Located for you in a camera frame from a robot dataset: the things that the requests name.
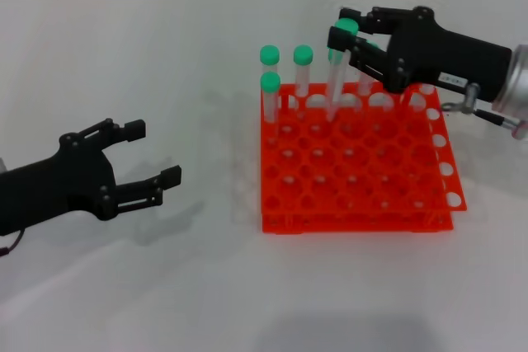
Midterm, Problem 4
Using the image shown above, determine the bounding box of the right gripper cable with plug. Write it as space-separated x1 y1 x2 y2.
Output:
440 82 528 139

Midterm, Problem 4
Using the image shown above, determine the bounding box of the gripper cable with plug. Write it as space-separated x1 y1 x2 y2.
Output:
0 229 26 259
440 82 528 139

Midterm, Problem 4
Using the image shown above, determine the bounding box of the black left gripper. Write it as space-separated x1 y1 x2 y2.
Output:
0 117 184 237

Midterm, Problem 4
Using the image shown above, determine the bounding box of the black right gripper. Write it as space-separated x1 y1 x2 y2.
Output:
326 6 513 104

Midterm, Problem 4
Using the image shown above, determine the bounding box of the left gripper cable with plug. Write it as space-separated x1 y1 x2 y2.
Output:
0 229 26 259

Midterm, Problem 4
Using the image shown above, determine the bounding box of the orange plastic test tube rack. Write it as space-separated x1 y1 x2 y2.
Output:
260 81 469 235

